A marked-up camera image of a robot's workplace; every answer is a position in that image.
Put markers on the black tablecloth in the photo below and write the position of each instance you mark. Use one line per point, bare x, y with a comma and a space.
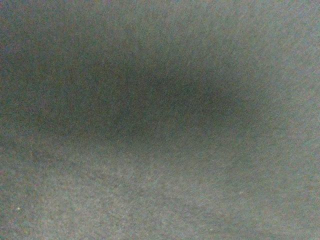
159, 119

